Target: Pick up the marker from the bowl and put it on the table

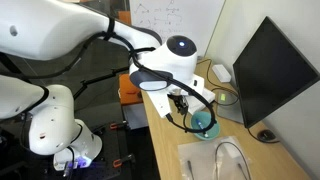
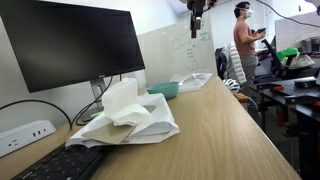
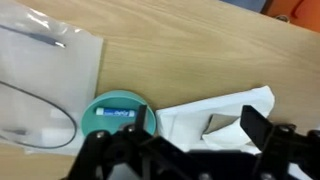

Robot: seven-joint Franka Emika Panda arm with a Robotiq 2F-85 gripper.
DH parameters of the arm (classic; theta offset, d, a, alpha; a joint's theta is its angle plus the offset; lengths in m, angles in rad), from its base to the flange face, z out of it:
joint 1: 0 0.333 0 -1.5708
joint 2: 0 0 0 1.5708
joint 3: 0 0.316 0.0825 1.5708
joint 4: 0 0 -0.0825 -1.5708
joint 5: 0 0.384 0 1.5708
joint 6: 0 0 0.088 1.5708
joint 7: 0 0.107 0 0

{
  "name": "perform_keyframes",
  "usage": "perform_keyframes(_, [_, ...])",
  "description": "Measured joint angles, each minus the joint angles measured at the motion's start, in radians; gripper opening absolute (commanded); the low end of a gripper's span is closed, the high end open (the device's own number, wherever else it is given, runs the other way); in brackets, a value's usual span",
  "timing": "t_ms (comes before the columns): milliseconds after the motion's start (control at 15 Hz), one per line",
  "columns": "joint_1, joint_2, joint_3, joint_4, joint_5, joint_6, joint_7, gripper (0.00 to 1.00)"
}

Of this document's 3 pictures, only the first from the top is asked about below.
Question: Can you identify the black looped cable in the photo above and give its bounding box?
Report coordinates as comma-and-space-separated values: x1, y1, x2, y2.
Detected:
214, 141, 253, 180

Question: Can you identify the orange chair backrest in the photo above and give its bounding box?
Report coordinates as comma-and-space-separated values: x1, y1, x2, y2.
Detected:
114, 10, 132, 26

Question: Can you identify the black round puck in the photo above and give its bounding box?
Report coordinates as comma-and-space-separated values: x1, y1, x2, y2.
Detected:
257, 129, 278, 144

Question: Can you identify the black tripod rod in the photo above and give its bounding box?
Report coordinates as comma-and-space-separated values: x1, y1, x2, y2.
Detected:
72, 67, 130, 100

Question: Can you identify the orange box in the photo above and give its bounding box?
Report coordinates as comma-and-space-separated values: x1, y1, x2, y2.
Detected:
118, 73, 144, 107

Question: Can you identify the orange handled clamp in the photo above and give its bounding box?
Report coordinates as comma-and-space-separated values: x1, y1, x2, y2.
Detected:
109, 121, 129, 131
112, 153, 136, 169

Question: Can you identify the thin dark desk cable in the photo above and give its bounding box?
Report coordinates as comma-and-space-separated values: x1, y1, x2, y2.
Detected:
196, 58, 240, 107

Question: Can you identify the teal bowl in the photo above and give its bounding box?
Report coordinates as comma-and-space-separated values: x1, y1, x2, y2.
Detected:
189, 110, 222, 142

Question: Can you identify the white power adapter box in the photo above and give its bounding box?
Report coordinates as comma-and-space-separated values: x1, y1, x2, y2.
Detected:
211, 64, 232, 84

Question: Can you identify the black computer monitor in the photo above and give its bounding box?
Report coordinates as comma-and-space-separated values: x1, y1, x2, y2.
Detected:
232, 15, 320, 129

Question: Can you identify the clear plastic bag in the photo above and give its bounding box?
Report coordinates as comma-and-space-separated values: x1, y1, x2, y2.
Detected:
177, 135, 259, 180

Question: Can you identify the black perforated base table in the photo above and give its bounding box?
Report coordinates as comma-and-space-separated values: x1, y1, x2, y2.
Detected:
19, 119, 161, 180

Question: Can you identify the whiteboard with drawings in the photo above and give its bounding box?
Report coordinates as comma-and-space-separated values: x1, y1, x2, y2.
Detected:
129, 0, 226, 58

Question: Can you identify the grey monitor base plate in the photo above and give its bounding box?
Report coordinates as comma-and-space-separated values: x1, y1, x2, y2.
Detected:
215, 90, 245, 125

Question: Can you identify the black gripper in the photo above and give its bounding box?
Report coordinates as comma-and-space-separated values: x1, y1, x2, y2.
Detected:
167, 93, 190, 116

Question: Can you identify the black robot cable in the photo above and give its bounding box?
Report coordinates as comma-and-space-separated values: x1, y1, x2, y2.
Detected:
0, 16, 218, 134

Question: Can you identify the blue marker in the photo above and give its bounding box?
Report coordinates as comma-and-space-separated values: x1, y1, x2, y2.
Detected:
194, 118, 210, 139

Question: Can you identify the thin grey cable end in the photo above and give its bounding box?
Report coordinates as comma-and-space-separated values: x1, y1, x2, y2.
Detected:
186, 159, 196, 180

